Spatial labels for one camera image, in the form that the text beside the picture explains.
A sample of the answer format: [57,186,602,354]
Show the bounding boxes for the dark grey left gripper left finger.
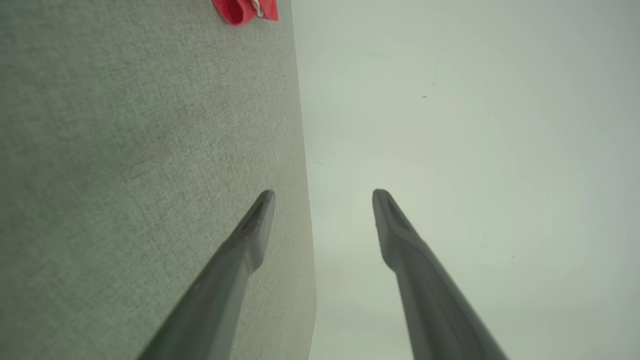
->
[137,189,277,360]

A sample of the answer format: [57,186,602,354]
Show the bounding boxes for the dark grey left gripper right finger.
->
[371,188,509,360]

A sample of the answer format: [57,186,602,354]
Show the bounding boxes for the red shorts with white stripe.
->
[212,0,280,27]

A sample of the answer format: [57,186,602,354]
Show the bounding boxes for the grey fabric sofa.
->
[0,0,318,360]

